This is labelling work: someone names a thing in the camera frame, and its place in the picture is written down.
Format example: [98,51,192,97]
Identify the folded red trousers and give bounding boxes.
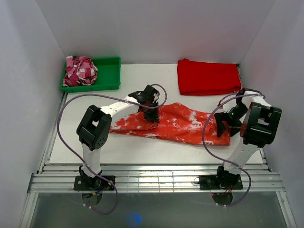
[177,59,241,96]

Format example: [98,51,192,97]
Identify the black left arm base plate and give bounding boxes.
[73,176,114,191]

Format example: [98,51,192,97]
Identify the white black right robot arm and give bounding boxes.
[214,88,282,189]

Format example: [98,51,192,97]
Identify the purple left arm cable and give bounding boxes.
[57,83,168,215]

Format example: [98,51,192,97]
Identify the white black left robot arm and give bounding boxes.
[76,85,160,190]

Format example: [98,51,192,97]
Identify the aluminium table frame rail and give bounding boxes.
[19,92,297,228]

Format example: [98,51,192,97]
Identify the pink camouflage garment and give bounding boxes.
[62,56,98,87]

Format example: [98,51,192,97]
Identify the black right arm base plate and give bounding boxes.
[199,174,243,190]

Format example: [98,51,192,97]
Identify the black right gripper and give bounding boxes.
[214,103,248,138]

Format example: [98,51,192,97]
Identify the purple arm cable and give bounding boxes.
[193,93,266,207]
[57,83,168,215]

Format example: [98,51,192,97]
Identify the red white tie-dye trousers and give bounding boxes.
[110,103,230,146]

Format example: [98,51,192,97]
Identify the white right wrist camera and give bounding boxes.
[218,100,230,113]

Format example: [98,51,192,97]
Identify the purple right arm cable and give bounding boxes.
[193,93,266,207]

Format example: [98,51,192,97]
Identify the green plastic bin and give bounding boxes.
[60,57,121,93]

